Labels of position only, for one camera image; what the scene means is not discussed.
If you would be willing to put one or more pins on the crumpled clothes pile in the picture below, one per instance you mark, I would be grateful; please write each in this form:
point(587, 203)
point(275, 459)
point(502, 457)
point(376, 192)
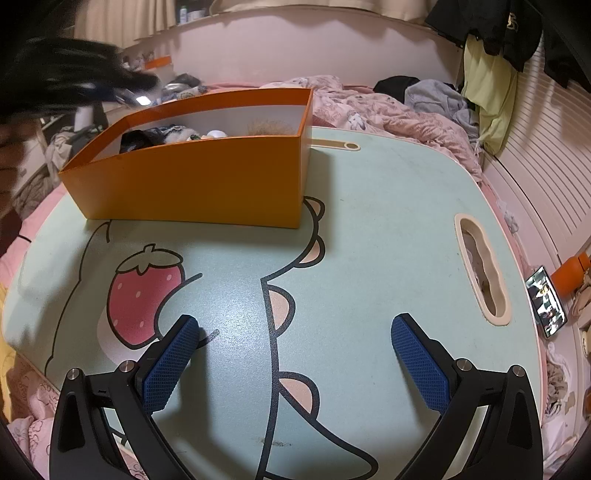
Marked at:
point(37, 194)

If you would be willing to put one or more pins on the smartphone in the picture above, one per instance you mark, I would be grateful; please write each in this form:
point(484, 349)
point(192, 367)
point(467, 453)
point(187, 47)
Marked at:
point(547, 302)

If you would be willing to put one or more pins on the orange cardboard box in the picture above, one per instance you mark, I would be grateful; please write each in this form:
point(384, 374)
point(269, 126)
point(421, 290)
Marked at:
point(194, 184)

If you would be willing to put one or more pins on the pink bed sheet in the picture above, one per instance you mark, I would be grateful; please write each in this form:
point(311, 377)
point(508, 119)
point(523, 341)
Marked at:
point(18, 258)

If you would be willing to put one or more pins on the grey crumpled garment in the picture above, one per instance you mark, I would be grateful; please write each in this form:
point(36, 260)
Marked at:
point(438, 101)

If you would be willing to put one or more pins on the pink wrinkled blanket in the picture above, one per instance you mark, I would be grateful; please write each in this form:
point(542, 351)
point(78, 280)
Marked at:
point(392, 115)

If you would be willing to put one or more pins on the green white bottle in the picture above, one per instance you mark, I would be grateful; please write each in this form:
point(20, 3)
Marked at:
point(183, 14)

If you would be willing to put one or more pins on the white fluffy hair claw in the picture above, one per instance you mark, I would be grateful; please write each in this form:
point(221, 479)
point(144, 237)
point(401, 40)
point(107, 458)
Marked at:
point(178, 133)

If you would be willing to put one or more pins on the black hanging garment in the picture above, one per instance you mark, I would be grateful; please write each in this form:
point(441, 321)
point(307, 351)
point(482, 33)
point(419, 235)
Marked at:
point(565, 41)
point(485, 27)

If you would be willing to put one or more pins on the yellow-green hanging garment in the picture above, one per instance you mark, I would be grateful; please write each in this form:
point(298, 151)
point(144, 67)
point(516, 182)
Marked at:
point(489, 83)

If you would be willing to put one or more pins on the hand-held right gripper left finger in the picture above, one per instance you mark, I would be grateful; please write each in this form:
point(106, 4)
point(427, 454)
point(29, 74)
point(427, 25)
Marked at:
point(166, 364)

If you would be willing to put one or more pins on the beige cloth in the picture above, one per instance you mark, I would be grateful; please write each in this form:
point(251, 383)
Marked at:
point(582, 300)

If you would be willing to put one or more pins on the white helmet figurine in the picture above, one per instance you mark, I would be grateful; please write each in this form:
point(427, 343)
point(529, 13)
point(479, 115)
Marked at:
point(217, 134)

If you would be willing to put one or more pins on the pink floral quilt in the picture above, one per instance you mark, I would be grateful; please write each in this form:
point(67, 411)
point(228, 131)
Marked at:
point(27, 415)

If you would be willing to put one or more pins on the black crumpled garment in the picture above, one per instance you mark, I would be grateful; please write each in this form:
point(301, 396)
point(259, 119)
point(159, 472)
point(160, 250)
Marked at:
point(395, 85)

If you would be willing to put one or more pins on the white louvered shutter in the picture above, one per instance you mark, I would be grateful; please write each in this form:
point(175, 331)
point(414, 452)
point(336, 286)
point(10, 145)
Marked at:
point(545, 184)

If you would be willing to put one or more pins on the orange bottle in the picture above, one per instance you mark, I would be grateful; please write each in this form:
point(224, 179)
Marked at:
point(570, 274)

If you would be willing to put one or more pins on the brown fur ball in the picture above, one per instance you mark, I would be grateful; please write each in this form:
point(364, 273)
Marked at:
point(272, 128)

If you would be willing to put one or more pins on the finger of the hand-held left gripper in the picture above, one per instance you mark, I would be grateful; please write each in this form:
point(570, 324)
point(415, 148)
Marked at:
point(104, 95)
point(138, 81)

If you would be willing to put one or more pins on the dark patterned pouch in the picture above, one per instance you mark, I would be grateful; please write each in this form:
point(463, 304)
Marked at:
point(184, 83)

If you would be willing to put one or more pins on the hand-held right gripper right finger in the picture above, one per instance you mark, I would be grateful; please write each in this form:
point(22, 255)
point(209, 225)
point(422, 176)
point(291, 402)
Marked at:
point(422, 364)

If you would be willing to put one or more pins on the black plastic bag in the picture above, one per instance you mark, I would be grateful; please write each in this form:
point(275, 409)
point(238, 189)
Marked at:
point(138, 138)

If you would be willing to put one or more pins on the white rolled mat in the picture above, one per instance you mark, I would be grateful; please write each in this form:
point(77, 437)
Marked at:
point(85, 117)

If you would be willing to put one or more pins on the cartoon printed lap table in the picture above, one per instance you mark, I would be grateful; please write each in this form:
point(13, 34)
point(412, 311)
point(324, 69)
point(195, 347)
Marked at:
point(392, 207)

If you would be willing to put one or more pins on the person's left forearm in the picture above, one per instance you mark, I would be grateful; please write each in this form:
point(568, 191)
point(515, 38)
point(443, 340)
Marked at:
point(11, 157)

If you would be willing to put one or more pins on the white jar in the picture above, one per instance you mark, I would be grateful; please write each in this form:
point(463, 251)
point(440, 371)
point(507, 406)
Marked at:
point(196, 15)

